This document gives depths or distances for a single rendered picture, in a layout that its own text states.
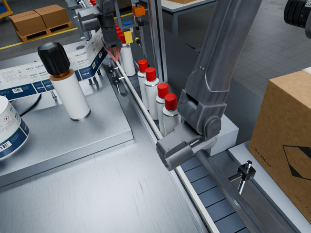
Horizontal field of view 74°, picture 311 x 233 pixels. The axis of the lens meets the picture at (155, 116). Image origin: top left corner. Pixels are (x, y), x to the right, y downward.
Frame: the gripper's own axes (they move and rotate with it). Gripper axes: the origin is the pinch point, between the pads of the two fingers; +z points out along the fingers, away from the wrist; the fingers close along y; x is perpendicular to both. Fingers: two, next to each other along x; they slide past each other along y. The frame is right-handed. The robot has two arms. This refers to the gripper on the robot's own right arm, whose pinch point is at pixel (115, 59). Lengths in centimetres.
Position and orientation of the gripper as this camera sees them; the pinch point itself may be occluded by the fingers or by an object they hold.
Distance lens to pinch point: 95.5
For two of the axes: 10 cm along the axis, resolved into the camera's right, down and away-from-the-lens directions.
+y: 3.8, 5.9, -7.1
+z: 0.9, 7.4, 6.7
